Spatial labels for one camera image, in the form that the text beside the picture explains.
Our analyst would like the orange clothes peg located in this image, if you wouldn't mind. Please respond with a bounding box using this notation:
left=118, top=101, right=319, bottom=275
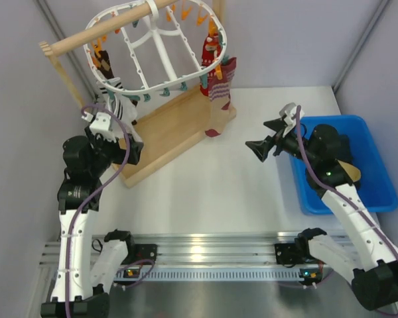
left=196, top=6, right=208, bottom=26

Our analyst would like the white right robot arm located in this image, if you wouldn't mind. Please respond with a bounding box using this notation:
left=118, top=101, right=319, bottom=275
left=245, top=119, right=398, bottom=311

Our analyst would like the brown argyle sock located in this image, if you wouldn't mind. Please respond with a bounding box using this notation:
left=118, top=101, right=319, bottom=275
left=93, top=50, right=114, bottom=79

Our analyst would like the striped maroon sock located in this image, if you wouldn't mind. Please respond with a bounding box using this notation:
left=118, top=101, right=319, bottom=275
left=205, top=57, right=237, bottom=138

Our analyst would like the aluminium mounting rail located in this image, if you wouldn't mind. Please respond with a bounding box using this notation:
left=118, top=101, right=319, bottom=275
left=39, top=231, right=352, bottom=282

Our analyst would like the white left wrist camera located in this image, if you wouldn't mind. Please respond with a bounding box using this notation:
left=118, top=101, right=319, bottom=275
left=89, top=112, right=117, bottom=142

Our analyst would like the white round clip hanger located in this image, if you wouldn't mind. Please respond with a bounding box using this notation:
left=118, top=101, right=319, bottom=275
left=83, top=1, right=227, bottom=99

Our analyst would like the yellow sock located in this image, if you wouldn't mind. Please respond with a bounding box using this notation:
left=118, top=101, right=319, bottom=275
left=338, top=160, right=362, bottom=182

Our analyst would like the wooden hanger stand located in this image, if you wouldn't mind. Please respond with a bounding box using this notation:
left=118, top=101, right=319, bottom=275
left=40, top=1, right=224, bottom=187

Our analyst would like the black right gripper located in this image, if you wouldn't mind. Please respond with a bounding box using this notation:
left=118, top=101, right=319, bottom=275
left=246, top=117, right=318, bottom=166

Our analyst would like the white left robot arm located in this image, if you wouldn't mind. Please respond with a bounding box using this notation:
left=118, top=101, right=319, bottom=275
left=40, top=132, right=143, bottom=317

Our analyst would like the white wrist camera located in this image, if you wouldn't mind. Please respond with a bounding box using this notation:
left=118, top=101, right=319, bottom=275
left=89, top=112, right=117, bottom=142
left=279, top=103, right=298, bottom=137

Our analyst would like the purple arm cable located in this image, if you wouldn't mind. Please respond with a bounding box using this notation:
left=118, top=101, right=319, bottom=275
left=63, top=103, right=137, bottom=318
left=293, top=105, right=398, bottom=317

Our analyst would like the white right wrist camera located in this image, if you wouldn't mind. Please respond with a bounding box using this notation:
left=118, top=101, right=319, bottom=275
left=279, top=103, right=298, bottom=137

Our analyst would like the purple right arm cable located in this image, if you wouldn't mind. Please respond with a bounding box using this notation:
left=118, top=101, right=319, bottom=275
left=293, top=105, right=398, bottom=317

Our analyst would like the teal clothes peg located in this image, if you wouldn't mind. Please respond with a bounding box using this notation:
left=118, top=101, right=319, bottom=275
left=160, top=87, right=170, bottom=97
left=179, top=82, right=188, bottom=91
left=143, top=94, right=151, bottom=102

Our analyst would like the dark navy sock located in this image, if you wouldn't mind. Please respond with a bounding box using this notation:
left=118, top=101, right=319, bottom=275
left=336, top=134, right=361, bottom=189

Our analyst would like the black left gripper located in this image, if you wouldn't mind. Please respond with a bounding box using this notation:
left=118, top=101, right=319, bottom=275
left=86, top=125, right=143, bottom=177

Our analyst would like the white black striped sock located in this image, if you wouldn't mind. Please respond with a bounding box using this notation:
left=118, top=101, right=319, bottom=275
left=96, top=81, right=138, bottom=125

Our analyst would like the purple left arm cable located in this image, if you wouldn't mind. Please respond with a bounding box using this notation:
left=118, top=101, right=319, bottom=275
left=63, top=103, right=137, bottom=318

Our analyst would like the red christmas sock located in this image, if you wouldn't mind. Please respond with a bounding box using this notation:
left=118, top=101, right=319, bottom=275
left=200, top=27, right=223, bottom=96

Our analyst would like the blue plastic bin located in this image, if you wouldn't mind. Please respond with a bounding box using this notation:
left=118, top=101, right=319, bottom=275
left=287, top=115, right=398, bottom=216

